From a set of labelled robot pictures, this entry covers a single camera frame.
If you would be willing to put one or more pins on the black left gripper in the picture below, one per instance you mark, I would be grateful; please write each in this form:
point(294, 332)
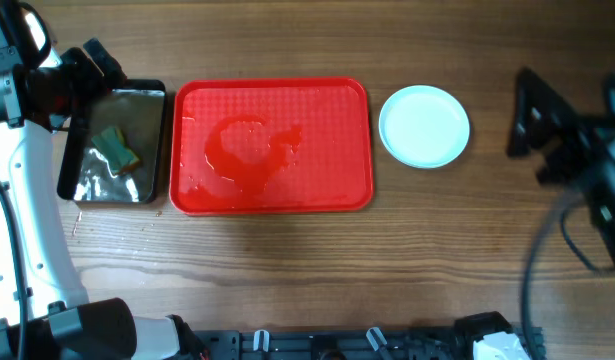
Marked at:
point(95, 82)

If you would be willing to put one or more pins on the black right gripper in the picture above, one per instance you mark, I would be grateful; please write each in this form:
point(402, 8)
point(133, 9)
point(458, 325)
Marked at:
point(542, 103)

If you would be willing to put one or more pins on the green yellow sponge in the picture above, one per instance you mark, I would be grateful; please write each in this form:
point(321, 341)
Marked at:
point(111, 144)

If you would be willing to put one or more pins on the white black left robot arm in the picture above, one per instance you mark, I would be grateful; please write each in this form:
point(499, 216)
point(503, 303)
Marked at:
point(45, 312)

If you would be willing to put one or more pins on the black water tray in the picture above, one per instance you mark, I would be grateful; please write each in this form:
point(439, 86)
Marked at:
point(139, 110)

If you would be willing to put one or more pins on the red plastic tray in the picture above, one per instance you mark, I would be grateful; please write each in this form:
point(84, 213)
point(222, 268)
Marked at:
point(276, 145)

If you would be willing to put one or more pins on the white plate top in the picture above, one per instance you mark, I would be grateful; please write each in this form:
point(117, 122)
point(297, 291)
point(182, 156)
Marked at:
point(424, 127)

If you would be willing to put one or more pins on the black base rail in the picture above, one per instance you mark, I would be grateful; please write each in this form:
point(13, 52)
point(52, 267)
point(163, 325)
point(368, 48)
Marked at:
point(413, 343)

